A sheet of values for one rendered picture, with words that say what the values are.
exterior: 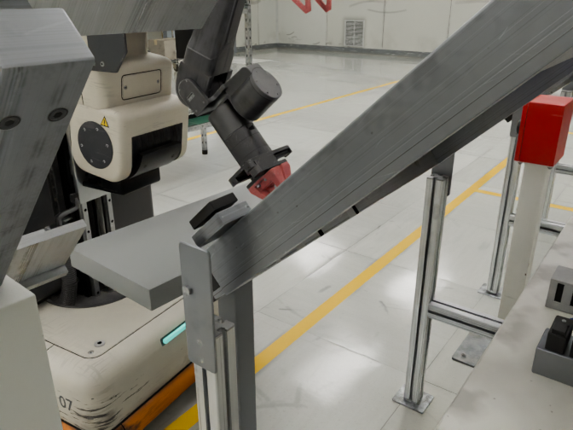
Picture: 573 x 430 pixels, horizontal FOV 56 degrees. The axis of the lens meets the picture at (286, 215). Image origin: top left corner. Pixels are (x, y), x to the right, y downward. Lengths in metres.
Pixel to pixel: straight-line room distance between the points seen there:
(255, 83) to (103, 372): 0.74
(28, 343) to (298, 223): 0.28
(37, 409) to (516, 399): 0.47
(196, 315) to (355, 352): 1.10
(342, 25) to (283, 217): 10.22
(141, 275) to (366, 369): 0.92
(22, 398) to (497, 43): 0.43
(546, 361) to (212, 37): 0.62
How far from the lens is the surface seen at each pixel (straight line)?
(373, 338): 1.79
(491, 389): 0.66
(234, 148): 0.85
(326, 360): 1.69
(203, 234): 0.62
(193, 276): 0.64
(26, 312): 0.42
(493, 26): 0.44
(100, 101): 1.19
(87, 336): 1.38
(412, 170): 1.12
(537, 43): 0.43
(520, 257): 1.64
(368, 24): 10.48
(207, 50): 0.84
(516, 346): 0.74
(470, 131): 1.18
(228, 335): 0.69
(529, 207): 1.58
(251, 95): 0.82
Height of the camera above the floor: 1.02
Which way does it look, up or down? 22 degrees down
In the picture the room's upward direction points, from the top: straight up
